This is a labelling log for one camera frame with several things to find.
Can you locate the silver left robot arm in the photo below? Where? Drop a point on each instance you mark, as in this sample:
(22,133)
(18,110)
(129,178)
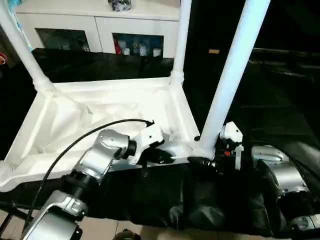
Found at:
(97,155)

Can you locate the small yellow tag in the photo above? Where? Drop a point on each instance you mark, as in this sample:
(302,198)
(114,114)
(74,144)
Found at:
(214,51)

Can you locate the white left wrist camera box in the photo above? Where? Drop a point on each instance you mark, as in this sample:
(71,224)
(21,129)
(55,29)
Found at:
(146,137)

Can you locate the white plastic table leg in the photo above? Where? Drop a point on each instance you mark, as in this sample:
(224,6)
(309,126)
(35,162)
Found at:
(181,40)
(5,171)
(235,65)
(27,45)

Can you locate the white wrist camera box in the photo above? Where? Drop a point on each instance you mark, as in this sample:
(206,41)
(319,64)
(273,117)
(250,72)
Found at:
(231,134)
(146,137)

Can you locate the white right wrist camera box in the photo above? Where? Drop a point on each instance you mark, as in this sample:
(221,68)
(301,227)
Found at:
(231,134)

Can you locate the light blue plastic pack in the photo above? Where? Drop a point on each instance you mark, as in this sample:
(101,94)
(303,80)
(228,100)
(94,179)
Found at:
(17,20)

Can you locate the grey robot foot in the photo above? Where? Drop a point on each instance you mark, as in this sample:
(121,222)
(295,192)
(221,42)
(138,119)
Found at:
(127,235)

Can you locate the grey object on cabinet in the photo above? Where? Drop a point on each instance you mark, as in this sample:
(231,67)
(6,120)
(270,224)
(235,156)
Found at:
(120,4)

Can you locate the white plastic table top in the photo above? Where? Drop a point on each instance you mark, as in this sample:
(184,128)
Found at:
(100,110)

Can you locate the small red bottle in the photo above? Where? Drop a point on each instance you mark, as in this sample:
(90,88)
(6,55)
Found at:
(118,47)

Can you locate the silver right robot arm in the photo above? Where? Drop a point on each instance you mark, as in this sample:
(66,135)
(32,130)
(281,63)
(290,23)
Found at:
(285,175)

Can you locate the black folding table frame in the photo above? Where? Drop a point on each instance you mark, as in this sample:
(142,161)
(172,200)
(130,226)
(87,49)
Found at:
(7,220)

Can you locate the black mat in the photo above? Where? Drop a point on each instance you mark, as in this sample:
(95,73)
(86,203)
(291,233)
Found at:
(200,200)

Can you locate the white cabinet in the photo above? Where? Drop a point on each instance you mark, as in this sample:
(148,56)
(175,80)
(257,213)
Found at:
(100,22)

